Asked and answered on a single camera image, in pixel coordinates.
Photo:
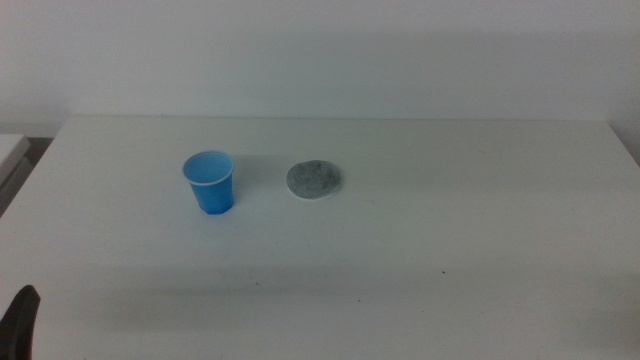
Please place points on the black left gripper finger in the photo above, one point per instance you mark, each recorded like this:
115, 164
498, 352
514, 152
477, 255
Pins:
19, 325

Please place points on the blue plastic cup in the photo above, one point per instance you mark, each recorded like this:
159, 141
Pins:
213, 192

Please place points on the round grey cup mat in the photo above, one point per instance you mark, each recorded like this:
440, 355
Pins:
314, 179

